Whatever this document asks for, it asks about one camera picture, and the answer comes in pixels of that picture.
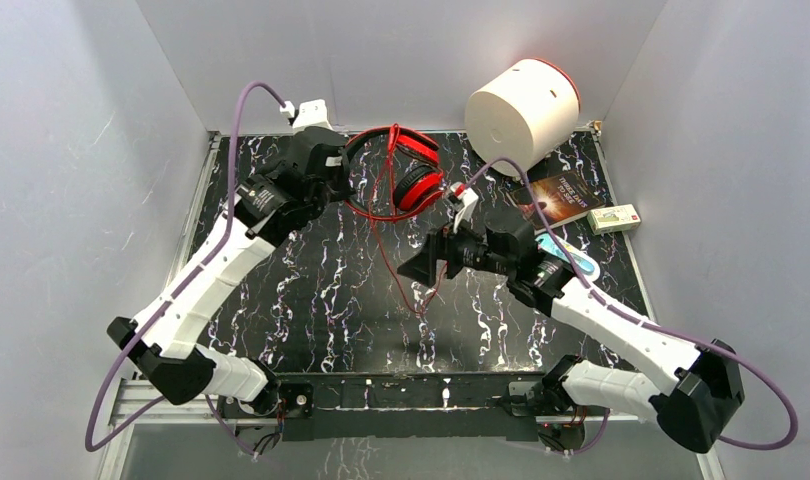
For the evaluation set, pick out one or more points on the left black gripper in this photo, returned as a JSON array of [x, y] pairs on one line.
[[335, 165]]

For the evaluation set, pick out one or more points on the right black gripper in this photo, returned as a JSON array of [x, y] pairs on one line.
[[440, 246]]

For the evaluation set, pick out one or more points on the red black headphones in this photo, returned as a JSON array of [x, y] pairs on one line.
[[418, 188]]

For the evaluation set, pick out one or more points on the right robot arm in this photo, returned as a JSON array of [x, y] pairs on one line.
[[690, 392]]

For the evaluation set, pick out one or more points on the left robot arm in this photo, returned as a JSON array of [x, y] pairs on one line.
[[280, 198]]

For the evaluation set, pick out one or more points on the dark paperback book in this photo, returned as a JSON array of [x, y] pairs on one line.
[[562, 199]]

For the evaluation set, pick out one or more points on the blue packaged toothbrush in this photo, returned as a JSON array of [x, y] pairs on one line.
[[587, 265]]

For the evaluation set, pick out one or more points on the white cylindrical container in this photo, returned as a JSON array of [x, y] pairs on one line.
[[523, 114]]

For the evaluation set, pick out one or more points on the small green white box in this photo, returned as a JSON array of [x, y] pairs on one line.
[[618, 218]]

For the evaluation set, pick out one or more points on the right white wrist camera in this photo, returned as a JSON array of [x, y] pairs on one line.
[[462, 200]]

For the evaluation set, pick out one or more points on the black front mounting rail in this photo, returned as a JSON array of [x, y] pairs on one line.
[[422, 405]]

